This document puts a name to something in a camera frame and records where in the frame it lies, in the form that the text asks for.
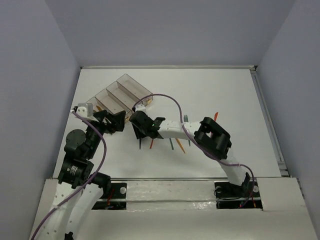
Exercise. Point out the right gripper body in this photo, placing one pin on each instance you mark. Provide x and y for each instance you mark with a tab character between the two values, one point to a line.
145	131

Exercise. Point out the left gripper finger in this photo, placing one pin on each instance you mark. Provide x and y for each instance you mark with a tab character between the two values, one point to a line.
101	116
117	121

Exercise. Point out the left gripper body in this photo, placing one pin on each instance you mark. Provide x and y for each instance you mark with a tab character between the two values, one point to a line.
105	120

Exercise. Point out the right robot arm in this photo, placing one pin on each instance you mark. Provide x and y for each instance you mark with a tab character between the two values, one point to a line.
207	134

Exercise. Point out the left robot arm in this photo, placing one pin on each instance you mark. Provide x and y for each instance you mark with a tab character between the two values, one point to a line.
78	187

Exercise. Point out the teal chopstick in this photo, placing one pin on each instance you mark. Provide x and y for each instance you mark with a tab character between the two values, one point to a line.
171	144

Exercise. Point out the orange spoon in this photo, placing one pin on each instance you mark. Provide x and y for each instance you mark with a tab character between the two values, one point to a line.
180	145

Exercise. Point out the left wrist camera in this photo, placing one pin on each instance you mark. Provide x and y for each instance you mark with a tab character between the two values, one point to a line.
85	110

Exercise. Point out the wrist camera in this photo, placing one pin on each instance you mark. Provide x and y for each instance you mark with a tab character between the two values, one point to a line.
85	110
140	107

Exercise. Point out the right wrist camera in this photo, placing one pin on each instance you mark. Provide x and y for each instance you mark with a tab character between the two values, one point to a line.
140	107

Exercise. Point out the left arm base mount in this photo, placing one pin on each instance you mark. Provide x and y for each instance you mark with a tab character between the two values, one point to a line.
115	199

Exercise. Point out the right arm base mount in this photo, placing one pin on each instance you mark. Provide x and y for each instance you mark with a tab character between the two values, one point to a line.
232	197

